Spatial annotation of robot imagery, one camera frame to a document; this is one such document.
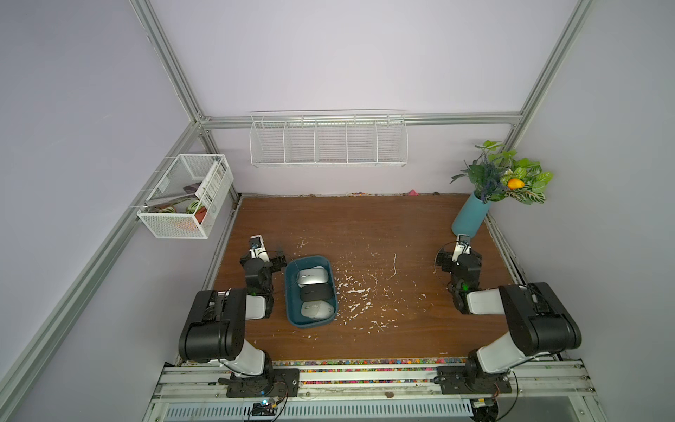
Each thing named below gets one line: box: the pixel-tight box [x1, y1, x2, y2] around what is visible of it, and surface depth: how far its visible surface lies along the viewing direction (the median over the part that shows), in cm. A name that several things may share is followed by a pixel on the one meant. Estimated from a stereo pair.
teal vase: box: [451, 190, 491, 239], surface depth 101 cm
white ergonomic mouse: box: [300, 299, 335, 320], surface depth 87 cm
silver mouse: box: [297, 265, 330, 288], surface depth 95 cm
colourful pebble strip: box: [270, 358, 471, 386], surface depth 79 cm
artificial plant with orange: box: [450, 139, 554, 205], surface depth 82 cm
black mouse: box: [299, 283, 334, 302], surface depth 88 cm
